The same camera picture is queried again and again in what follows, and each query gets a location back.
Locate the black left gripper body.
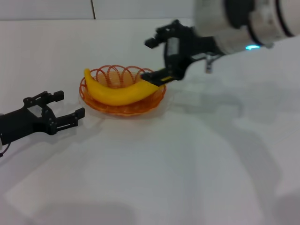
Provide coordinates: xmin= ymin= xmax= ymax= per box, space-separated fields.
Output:
xmin=0 ymin=97 xmax=58 ymax=145

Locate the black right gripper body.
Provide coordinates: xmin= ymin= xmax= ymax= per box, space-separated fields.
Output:
xmin=164 ymin=27 xmax=223 ymax=80

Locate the thin dark cable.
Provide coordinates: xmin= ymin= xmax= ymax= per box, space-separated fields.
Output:
xmin=0 ymin=144 xmax=10 ymax=158

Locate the yellow banana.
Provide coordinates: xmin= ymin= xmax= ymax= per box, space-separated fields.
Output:
xmin=83 ymin=68 xmax=160 ymax=106

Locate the orange wire basket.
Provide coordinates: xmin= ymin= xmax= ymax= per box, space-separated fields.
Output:
xmin=78 ymin=64 xmax=167 ymax=117

